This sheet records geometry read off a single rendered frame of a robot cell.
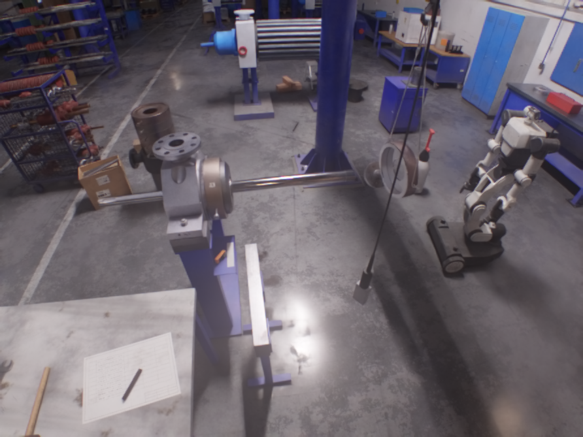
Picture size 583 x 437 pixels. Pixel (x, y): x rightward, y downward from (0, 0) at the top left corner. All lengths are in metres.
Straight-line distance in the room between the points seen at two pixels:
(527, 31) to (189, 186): 5.68
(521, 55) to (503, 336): 4.72
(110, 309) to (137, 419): 0.58
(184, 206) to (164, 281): 1.35
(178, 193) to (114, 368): 0.88
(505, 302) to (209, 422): 2.56
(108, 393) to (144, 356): 0.21
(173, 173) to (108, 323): 0.83
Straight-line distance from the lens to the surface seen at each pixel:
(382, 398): 2.33
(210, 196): 1.67
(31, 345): 1.90
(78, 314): 1.84
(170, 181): 1.66
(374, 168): 2.32
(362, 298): 1.48
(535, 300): 3.34
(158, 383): 1.48
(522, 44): 6.27
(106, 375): 1.60
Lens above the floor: 2.19
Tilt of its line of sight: 44 degrees down
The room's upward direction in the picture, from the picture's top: straight up
